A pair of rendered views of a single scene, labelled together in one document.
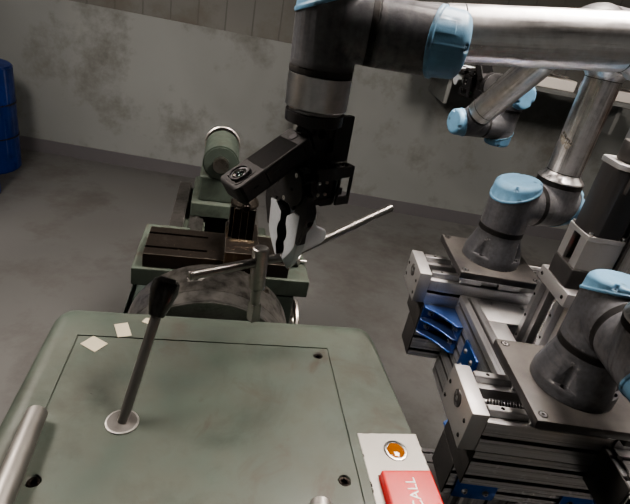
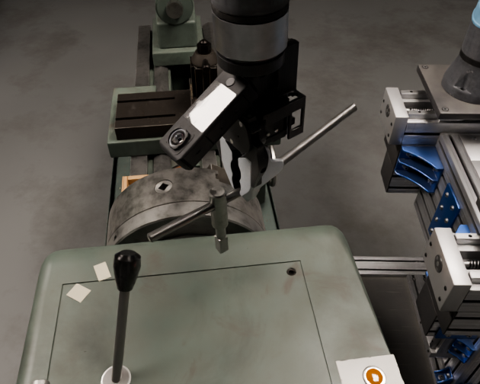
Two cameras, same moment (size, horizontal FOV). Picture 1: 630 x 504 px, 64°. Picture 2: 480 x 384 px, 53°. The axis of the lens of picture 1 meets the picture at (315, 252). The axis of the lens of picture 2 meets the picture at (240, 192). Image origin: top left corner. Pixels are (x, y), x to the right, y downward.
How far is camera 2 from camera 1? 0.20 m
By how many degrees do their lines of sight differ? 19
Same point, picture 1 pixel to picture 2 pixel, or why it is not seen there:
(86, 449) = not seen: outside the picture
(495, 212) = (478, 41)
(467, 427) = (449, 295)
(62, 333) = (49, 285)
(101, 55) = not seen: outside the picture
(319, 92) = (251, 40)
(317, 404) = (294, 332)
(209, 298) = (179, 212)
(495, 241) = (478, 73)
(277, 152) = (215, 107)
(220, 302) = not seen: hidden behind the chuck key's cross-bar
